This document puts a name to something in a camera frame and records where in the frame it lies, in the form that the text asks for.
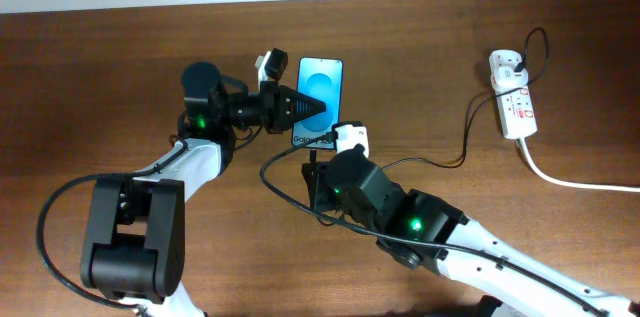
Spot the white power strip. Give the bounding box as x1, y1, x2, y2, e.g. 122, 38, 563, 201
489, 49, 537, 140

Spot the white USB charger plug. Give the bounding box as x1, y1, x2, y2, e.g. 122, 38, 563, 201
491, 66, 529, 93

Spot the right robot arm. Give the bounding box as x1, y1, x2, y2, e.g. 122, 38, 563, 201
301, 146, 639, 316

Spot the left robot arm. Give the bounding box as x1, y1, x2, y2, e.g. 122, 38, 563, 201
80, 48, 326, 316

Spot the white power strip cord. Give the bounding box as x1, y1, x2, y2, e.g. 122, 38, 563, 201
516, 137, 640, 194

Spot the black USB charging cable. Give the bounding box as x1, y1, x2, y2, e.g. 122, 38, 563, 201
308, 26, 550, 170

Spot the blue Samsung Galaxy smartphone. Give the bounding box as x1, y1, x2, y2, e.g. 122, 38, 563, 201
291, 57, 344, 146

